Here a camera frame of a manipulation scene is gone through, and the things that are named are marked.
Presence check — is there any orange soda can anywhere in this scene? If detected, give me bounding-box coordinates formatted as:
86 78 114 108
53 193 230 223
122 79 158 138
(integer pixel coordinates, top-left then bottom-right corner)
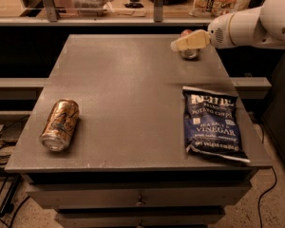
39 99 80 152

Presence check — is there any red coke can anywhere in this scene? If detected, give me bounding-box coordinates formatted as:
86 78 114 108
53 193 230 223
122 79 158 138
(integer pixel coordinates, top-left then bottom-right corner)
180 29 200 60

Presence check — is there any grey drawer cabinet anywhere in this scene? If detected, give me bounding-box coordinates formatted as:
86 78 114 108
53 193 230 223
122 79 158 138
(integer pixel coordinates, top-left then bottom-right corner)
6 35 271 228

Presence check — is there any metal shelf rail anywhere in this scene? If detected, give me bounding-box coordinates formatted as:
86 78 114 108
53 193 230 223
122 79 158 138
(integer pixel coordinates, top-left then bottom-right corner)
0 0 285 27

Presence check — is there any clear plastic container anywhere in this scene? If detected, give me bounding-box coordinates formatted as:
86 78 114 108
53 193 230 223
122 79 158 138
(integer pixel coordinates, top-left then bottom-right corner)
72 0 110 16

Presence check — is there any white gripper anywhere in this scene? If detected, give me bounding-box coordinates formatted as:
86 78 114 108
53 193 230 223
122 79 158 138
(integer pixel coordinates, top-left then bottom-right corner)
170 13 236 51

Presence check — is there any black floor cable right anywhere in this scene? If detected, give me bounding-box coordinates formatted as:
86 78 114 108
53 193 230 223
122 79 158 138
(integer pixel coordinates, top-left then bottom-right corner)
256 166 278 228

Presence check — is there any round drawer knob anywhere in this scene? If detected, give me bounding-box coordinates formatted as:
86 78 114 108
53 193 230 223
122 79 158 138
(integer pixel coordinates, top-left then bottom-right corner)
136 197 145 207

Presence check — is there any blue potato chips bag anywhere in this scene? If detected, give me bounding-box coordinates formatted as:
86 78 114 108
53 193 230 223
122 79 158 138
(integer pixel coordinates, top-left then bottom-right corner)
182 86 250 163

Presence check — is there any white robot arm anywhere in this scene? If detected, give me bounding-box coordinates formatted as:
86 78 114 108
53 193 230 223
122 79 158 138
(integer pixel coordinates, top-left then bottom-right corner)
170 0 285 51

